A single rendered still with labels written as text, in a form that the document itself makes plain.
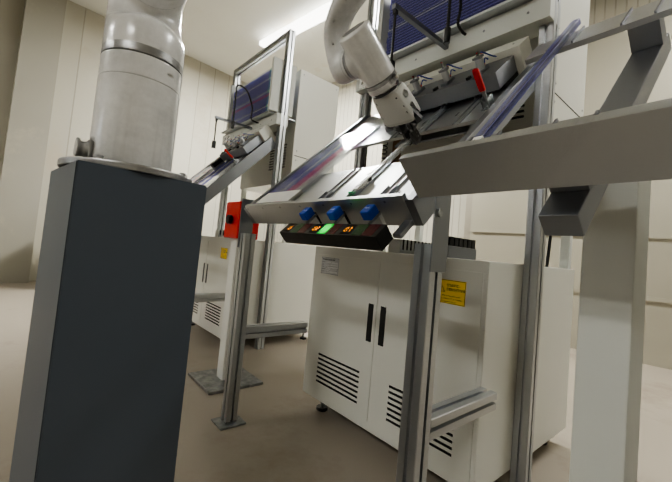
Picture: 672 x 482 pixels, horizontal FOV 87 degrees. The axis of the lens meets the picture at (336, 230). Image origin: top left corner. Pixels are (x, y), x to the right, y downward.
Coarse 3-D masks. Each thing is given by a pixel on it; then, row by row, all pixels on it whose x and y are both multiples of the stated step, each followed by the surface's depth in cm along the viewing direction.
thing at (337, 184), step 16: (336, 176) 106; (352, 176) 99; (384, 176) 87; (400, 176) 82; (304, 192) 107; (320, 192) 100; (336, 192) 94; (368, 192) 83; (384, 192) 78; (400, 192) 75
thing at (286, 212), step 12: (252, 204) 115; (264, 204) 108; (276, 204) 103; (288, 204) 99; (300, 204) 94; (312, 204) 91; (324, 204) 87; (336, 204) 84; (348, 204) 81; (360, 204) 78; (384, 204) 73; (396, 204) 71; (252, 216) 119; (264, 216) 113; (276, 216) 108; (288, 216) 103; (324, 216) 90; (348, 216) 84; (360, 216) 81; (384, 216) 75; (396, 216) 73; (408, 216) 71
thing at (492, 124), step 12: (576, 24) 66; (564, 36) 63; (552, 48) 62; (540, 60) 60; (540, 72) 58; (528, 84) 56; (516, 96) 53; (504, 108) 52; (492, 120) 50; (480, 132) 49; (492, 132) 49
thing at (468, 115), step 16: (496, 96) 98; (432, 112) 114; (448, 112) 106; (464, 112) 99; (480, 112) 93; (384, 128) 126; (432, 128) 101; (448, 128) 97; (464, 128) 101; (368, 144) 119; (400, 144) 116
